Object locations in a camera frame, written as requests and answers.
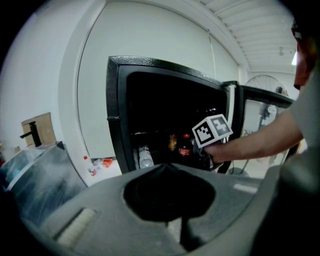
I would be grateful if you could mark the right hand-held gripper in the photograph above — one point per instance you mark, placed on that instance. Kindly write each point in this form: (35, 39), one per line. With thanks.
(211, 131)

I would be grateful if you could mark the dark soda bottle red label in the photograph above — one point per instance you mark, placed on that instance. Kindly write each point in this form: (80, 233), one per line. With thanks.
(185, 150)

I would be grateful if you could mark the black fridge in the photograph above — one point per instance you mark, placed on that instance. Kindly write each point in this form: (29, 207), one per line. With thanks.
(115, 100)

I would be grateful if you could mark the person's right forearm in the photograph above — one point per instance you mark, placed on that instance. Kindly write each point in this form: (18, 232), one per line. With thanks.
(262, 140)

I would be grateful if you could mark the orange drink bottle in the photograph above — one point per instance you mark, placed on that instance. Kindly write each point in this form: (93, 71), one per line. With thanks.
(172, 143)

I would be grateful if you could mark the glass fridge door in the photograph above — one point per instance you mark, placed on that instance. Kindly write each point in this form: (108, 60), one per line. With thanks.
(252, 117)

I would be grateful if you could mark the clear plastic water bottle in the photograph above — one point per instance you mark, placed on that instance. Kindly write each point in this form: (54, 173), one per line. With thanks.
(145, 158)

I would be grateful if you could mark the standing floor fan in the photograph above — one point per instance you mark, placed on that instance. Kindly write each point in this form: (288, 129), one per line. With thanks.
(268, 85)

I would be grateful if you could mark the small red cap bottle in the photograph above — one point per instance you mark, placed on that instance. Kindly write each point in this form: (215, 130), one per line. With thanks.
(91, 170)

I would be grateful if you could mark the person's right hand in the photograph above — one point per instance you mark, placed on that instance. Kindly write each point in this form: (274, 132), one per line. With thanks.
(216, 153)

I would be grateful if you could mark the person's grey shirt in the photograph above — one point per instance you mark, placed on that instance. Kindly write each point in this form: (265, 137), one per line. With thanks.
(308, 140)

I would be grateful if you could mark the crumpled plastic bag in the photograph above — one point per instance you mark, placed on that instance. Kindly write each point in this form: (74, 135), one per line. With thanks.
(106, 162)

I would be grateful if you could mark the ceiling lamp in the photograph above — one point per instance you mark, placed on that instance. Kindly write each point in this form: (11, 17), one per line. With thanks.
(294, 58)

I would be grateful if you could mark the person's head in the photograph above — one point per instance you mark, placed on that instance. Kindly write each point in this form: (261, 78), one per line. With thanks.
(303, 65)

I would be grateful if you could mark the cardboard box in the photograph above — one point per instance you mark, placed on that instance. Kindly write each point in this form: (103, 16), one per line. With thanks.
(45, 130)

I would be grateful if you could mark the stainless steel sink counter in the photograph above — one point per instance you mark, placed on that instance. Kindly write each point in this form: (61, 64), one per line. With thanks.
(42, 175)

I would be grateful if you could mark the black faucet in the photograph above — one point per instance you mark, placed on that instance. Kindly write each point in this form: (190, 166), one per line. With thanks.
(35, 133)

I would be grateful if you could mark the thin white wall pipe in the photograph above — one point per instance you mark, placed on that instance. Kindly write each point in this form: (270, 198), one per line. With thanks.
(213, 57)

